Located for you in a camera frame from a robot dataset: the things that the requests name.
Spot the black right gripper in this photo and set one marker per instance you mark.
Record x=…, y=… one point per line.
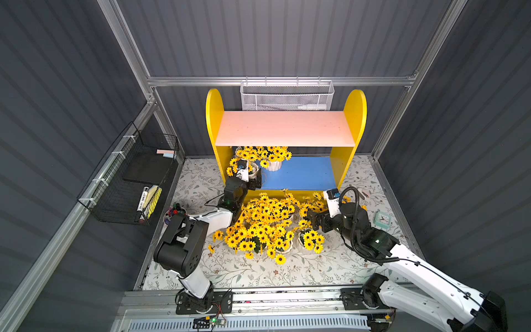
x=319, y=220

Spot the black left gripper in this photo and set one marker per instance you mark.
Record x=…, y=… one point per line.
x=252, y=180

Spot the sunflower pot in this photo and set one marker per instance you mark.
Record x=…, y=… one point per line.
x=314, y=203
x=231, y=170
x=246, y=236
x=280, y=244
x=280, y=209
x=311, y=240
x=249, y=153
x=271, y=158

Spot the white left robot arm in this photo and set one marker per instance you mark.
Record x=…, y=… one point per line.
x=180, y=248

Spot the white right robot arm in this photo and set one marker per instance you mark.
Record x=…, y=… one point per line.
x=442, y=301

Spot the yellow wooden shelf unit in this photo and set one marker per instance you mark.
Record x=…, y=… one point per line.
x=341, y=131

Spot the pen holder with markers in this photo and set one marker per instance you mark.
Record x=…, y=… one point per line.
x=175, y=209

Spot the pink sticky note pad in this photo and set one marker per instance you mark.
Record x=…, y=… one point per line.
x=166, y=153

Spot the yellow book in basket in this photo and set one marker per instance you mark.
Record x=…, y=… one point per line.
x=147, y=203

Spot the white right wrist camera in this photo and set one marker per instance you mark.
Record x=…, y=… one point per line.
x=332, y=198

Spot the white wire basket behind shelf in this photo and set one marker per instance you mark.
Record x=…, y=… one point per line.
x=297, y=96

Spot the black wire wall basket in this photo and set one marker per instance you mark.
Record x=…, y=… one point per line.
x=131, y=164

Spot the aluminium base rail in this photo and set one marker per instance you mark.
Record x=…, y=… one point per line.
x=294, y=308

